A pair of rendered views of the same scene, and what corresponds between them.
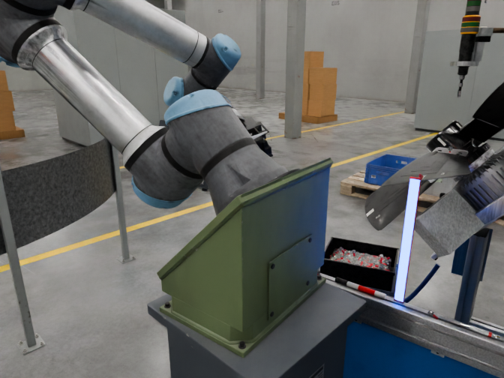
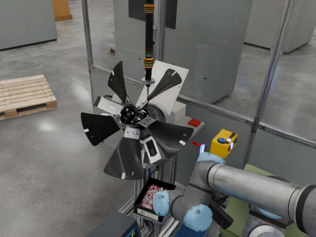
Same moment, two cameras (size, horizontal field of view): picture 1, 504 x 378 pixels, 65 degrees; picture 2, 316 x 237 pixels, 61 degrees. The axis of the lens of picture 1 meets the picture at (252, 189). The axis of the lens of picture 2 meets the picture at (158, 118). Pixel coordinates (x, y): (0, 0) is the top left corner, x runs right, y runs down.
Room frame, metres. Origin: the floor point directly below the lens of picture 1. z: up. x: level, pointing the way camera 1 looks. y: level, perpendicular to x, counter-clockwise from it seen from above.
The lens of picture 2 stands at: (1.15, 0.67, 2.00)
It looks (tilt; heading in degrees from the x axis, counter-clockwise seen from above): 32 degrees down; 267
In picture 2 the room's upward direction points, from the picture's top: 2 degrees clockwise
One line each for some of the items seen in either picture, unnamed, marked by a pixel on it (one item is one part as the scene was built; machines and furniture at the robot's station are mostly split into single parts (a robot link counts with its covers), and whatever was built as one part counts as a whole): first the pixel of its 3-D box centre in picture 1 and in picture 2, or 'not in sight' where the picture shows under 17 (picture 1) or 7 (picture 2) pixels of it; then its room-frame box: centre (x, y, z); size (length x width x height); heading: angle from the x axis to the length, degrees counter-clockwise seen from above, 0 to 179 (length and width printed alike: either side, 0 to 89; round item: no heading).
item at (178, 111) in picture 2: not in sight; (172, 111); (0.95, -1.16, 0.92); 0.17 x 0.16 x 0.11; 53
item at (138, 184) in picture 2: (457, 345); (140, 190); (1.19, -0.75, 0.46); 0.09 x 0.05 x 0.91; 143
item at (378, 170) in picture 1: (392, 170); not in sight; (4.25, -1.57, 0.25); 0.60 x 0.41 x 0.22; 141
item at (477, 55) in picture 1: (470, 46); (148, 72); (1.15, -0.60, 1.48); 0.09 x 0.07 x 0.10; 88
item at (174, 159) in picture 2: not in sight; (173, 163); (0.90, -1.09, 0.42); 0.04 x 0.04 x 0.83; 53
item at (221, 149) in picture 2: not in sight; (223, 144); (0.68, -0.60, 1.02); 0.16 x 0.10 x 0.11; 53
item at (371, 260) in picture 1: (358, 265); (154, 200); (1.10, -0.33, 0.84); 0.19 x 0.14 x 0.05; 67
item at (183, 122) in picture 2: not in sight; (177, 123); (0.90, -1.09, 0.85); 0.36 x 0.24 x 0.03; 143
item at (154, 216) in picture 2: (359, 262); (155, 198); (1.10, -0.33, 0.85); 0.22 x 0.17 x 0.07; 67
